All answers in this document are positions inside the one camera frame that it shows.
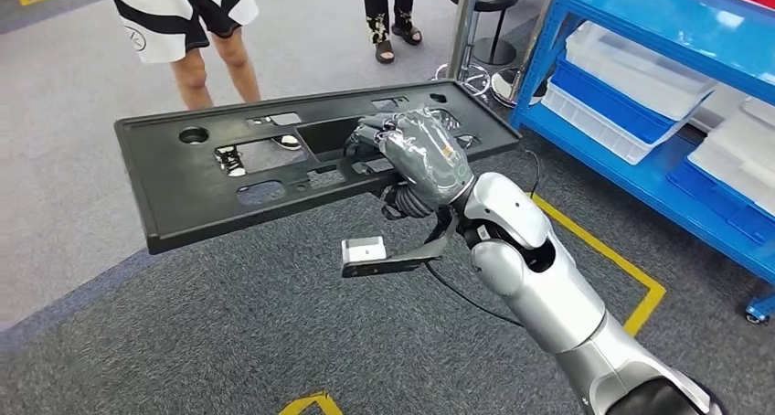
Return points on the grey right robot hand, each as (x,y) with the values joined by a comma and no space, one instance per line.
(424,158)

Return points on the black plastic plate holder part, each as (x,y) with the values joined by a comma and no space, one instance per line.
(163,188)

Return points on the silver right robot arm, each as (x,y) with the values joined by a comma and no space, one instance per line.
(545,291)

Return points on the blue metal shelf rack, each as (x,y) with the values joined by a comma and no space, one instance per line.
(666,12)

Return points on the person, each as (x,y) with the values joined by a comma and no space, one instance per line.
(378,0)
(181,12)

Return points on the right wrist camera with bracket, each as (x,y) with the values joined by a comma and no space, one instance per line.
(362,250)

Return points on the chrome stanchion post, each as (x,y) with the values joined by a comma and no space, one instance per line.
(463,24)
(538,31)

